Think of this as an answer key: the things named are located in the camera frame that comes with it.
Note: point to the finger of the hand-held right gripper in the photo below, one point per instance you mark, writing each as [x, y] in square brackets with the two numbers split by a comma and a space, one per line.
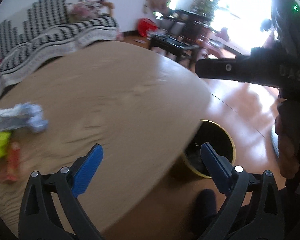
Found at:
[215, 68]

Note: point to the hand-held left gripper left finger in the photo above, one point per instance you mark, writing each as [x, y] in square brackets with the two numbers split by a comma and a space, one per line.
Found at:
[90, 170]

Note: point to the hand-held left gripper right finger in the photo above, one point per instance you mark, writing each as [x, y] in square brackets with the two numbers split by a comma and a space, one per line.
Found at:
[215, 167]

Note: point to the black bin with gold rim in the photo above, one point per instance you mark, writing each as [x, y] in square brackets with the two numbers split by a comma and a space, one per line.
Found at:
[215, 135]

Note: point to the orange snack packet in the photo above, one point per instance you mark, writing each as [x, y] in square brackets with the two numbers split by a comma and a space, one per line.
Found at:
[13, 162]

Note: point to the white and blue wrapper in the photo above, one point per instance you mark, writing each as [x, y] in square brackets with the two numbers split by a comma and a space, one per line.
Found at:
[25, 116]

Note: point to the person's right hand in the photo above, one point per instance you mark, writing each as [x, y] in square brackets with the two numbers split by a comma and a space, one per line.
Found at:
[287, 150]

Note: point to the black coffee table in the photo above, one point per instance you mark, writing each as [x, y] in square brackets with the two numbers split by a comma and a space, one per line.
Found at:
[170, 45]

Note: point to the dark wooden stand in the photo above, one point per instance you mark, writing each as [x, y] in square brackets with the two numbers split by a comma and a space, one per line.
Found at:
[190, 21]

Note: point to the rattan sofa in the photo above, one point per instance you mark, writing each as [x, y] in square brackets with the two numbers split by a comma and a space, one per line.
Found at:
[111, 7]

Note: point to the striped black white sofa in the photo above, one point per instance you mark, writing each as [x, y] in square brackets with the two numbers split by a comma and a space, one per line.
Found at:
[52, 35]

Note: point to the pink floral cushion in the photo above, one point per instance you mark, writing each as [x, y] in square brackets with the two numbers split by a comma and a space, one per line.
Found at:
[86, 8]

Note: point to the red plastic bag by wall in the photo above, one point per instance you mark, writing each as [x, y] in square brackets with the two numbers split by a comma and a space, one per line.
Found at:
[146, 27]

